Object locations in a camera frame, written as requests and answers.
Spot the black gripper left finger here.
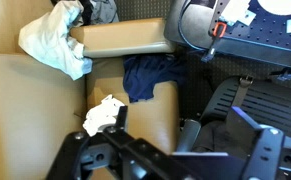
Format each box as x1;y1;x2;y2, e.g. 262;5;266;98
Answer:
114;105;130;131

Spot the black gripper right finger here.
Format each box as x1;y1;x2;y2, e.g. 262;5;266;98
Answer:
226;106;265;158

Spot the black mesh office chair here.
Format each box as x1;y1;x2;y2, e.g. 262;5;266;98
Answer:
176;75;291;158

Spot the white socks pile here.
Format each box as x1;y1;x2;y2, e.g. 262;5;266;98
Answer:
82;94;126;137

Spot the navy blue cloth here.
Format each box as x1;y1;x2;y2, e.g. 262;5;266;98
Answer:
122;54;187;104

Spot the tan leather armchair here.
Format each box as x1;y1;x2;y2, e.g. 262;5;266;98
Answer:
0;0;181;180

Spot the black robot table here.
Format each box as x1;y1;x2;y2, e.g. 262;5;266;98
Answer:
164;0;291;69

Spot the light blue-grey garment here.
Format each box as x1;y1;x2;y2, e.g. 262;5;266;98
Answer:
17;0;94;81

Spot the dark grey garment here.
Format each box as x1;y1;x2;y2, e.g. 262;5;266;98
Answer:
80;0;120;26

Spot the orange handled black clamp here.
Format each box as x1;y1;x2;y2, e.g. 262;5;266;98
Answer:
201;21;228;63

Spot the dark looping table cable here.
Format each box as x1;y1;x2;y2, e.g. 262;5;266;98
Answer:
177;0;221;52

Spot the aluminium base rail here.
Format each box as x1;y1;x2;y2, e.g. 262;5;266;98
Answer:
219;0;257;27

